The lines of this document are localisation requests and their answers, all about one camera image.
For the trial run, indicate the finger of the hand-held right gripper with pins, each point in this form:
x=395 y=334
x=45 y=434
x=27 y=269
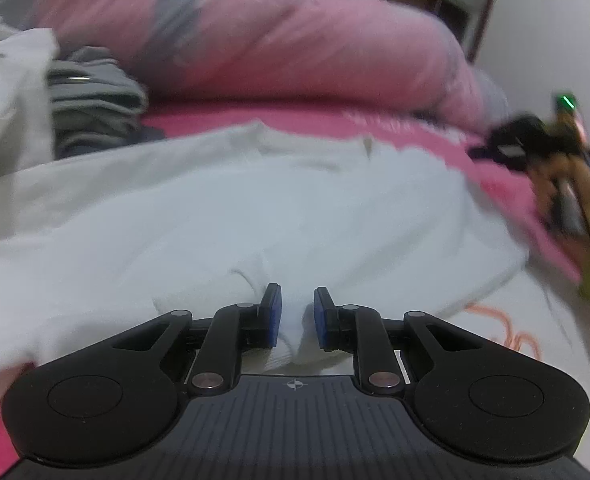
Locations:
x=487 y=150

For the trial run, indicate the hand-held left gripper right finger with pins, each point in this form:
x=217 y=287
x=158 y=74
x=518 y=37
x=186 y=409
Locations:
x=321 y=317

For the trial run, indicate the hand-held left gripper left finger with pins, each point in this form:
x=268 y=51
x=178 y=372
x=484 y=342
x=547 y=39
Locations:
x=274 y=315

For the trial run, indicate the white long-sleeve sweater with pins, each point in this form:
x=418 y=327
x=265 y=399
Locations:
x=225 y=220

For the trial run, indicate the grey folded clothes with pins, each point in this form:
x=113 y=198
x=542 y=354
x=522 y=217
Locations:
x=90 y=95

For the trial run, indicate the person's right hand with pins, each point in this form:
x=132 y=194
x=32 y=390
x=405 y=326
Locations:
x=560 y=185

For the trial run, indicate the pink floral blanket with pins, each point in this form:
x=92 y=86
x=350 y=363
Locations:
x=500 y=185

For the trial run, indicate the white printed bedsheet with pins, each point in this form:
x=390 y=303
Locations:
x=525 y=310

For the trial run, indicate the dark grey garment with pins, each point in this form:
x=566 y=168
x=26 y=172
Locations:
x=147 y=135

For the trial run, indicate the pink grey duvet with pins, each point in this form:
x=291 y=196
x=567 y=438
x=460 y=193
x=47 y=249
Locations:
x=275 y=45

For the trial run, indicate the crumpled white cloth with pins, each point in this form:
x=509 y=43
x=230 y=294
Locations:
x=5 y=85

